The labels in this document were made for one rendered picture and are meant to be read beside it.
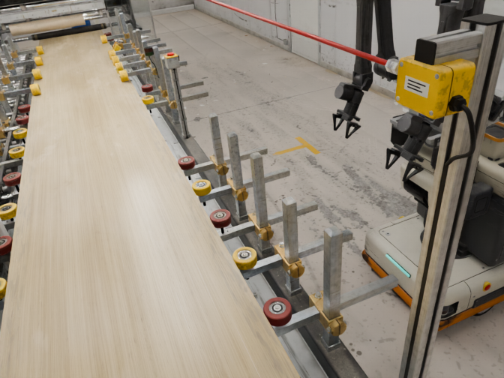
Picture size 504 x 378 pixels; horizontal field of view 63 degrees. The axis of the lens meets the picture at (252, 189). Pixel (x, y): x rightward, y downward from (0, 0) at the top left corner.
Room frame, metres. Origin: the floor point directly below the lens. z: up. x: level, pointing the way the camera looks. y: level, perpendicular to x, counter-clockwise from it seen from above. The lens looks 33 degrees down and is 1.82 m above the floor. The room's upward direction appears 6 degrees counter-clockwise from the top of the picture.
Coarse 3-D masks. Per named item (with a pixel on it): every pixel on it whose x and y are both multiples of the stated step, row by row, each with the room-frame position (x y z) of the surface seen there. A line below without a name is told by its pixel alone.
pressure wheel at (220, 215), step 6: (216, 210) 1.30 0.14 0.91; (222, 210) 1.29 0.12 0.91; (210, 216) 1.26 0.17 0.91; (216, 216) 1.26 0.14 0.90; (222, 216) 1.26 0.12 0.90; (228, 216) 1.25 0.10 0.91; (216, 222) 1.23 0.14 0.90; (222, 222) 1.23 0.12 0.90; (228, 222) 1.24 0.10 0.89; (222, 228) 1.26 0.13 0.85
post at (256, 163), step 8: (256, 152) 1.29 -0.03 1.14; (256, 160) 1.26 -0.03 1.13; (256, 168) 1.26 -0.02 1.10; (256, 176) 1.26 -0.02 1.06; (256, 184) 1.26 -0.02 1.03; (264, 184) 1.27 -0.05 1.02; (256, 192) 1.26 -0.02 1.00; (264, 192) 1.27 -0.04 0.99; (256, 200) 1.26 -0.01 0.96; (264, 200) 1.26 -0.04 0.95; (256, 208) 1.27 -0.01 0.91; (264, 208) 1.26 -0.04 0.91; (256, 216) 1.28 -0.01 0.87; (264, 216) 1.26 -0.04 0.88; (264, 224) 1.26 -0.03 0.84; (264, 248) 1.26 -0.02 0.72
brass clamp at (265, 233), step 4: (248, 216) 1.35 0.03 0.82; (252, 216) 1.34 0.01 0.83; (252, 220) 1.31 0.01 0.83; (256, 224) 1.28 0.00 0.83; (268, 224) 1.27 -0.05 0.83; (256, 228) 1.27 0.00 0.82; (260, 228) 1.25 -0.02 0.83; (264, 228) 1.25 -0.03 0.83; (268, 228) 1.25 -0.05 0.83; (256, 232) 1.28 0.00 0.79; (260, 232) 1.24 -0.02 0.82; (264, 232) 1.23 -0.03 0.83; (268, 232) 1.24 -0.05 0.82; (272, 232) 1.24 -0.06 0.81; (260, 236) 1.23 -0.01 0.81; (264, 236) 1.23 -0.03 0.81; (268, 236) 1.24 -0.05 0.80; (272, 236) 1.24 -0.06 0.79; (264, 240) 1.23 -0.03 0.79
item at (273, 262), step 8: (344, 232) 1.16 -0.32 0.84; (320, 240) 1.13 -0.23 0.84; (344, 240) 1.14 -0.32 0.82; (304, 248) 1.10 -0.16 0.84; (312, 248) 1.10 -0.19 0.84; (320, 248) 1.11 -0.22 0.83; (272, 256) 1.07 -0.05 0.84; (304, 256) 1.09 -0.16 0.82; (256, 264) 1.04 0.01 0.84; (264, 264) 1.04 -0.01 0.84; (272, 264) 1.05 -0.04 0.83; (280, 264) 1.06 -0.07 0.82; (248, 272) 1.01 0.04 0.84; (256, 272) 1.03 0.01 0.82
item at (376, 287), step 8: (376, 280) 0.92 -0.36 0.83; (384, 280) 0.92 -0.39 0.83; (392, 280) 0.92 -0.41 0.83; (360, 288) 0.90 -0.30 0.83; (368, 288) 0.90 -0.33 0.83; (376, 288) 0.89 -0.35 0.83; (384, 288) 0.90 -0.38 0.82; (392, 288) 0.91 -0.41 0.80; (344, 296) 0.87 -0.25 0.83; (352, 296) 0.87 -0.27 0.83; (360, 296) 0.87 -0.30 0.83; (368, 296) 0.88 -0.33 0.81; (344, 304) 0.85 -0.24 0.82; (352, 304) 0.86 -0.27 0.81; (304, 312) 0.83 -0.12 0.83; (312, 312) 0.83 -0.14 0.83; (296, 320) 0.80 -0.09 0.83; (304, 320) 0.81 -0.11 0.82; (312, 320) 0.81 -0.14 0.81; (280, 328) 0.78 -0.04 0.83; (288, 328) 0.78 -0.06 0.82
